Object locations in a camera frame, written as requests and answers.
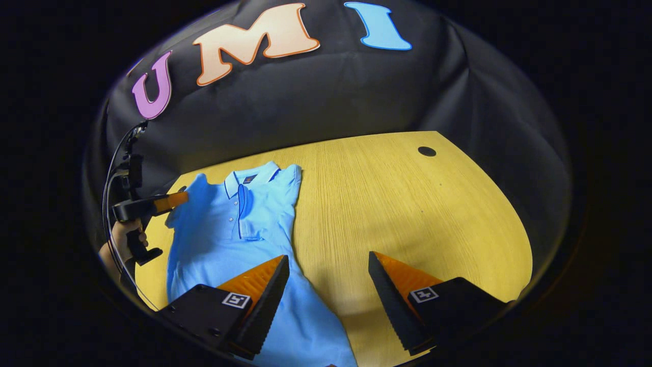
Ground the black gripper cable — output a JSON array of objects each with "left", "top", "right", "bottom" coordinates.
[{"left": 101, "top": 121, "right": 159, "bottom": 312}]

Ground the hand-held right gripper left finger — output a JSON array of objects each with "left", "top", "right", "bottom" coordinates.
[{"left": 155, "top": 255, "right": 291, "bottom": 360}]

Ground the black backdrop cloth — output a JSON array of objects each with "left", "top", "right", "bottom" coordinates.
[{"left": 84, "top": 0, "right": 574, "bottom": 286}]

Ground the light blue T-shirt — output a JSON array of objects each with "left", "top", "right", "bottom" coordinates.
[{"left": 164, "top": 162, "right": 357, "bottom": 367}]

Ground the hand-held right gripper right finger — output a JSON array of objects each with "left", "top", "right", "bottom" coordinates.
[{"left": 368, "top": 251, "right": 510, "bottom": 356}]

